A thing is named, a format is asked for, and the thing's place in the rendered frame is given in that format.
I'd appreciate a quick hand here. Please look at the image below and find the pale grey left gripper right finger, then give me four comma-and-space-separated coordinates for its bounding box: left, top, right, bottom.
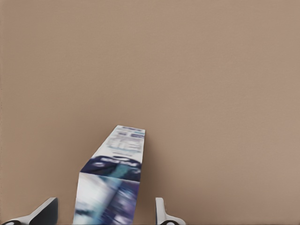
155, 197, 186, 225

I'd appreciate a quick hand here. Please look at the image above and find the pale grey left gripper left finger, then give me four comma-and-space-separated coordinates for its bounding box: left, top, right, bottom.
0, 197, 59, 225

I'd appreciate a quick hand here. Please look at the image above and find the blue and white printed box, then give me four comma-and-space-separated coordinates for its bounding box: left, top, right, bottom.
72, 125, 146, 225

